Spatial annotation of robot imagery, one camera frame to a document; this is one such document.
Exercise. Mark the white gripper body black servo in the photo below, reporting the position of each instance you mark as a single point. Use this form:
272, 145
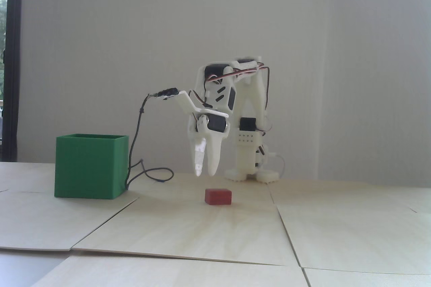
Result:
214, 126

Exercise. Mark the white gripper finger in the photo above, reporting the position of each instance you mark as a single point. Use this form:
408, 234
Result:
198, 155
214, 152

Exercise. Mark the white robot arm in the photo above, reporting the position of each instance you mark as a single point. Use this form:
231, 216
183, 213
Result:
254, 98

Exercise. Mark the red block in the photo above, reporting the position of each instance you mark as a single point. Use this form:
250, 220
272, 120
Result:
218, 196

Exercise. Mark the green box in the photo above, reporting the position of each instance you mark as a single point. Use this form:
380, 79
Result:
87, 166

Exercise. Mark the light plywood sheet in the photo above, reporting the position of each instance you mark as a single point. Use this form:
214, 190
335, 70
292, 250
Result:
370, 280
168, 275
40, 219
353, 233
185, 233

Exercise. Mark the white paper backdrop sheet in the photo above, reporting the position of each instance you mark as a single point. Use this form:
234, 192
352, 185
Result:
101, 48

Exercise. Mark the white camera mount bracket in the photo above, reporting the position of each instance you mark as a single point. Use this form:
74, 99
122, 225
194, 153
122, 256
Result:
187, 100

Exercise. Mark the black wrist camera board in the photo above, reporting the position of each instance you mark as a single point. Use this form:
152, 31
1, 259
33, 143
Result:
166, 92

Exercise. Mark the black window frame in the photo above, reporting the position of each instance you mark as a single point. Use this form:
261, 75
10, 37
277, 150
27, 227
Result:
14, 65

